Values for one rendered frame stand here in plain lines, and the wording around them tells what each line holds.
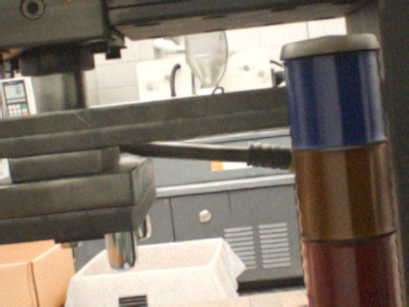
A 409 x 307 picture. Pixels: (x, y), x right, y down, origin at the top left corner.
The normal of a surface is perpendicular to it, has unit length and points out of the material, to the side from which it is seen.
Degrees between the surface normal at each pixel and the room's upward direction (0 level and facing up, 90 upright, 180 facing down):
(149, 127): 90
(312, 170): 104
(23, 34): 90
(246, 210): 90
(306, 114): 76
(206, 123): 90
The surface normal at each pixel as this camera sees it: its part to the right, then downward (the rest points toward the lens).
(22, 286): 0.04, -0.03
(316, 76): -0.40, 0.33
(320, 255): -0.67, -0.13
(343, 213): -0.17, 0.31
